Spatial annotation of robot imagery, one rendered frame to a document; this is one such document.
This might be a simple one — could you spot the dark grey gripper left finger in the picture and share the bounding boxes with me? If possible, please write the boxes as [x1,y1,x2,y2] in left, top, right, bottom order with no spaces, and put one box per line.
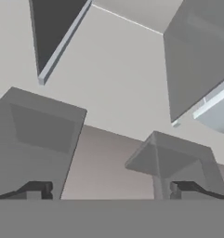
[0,180,54,201]

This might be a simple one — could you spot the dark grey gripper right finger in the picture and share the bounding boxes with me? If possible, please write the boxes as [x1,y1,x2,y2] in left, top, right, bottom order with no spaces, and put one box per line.
[169,180,224,201]

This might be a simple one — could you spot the pale grey counter top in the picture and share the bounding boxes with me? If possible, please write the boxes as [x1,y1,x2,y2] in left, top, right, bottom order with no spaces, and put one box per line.
[171,76,224,137]

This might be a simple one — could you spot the grey cabinet block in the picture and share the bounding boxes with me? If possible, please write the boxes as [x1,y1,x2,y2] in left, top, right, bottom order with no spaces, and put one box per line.
[162,0,224,124]

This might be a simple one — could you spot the dark panel with pale edge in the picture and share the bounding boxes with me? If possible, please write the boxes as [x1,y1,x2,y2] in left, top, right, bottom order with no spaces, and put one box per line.
[28,0,95,86]

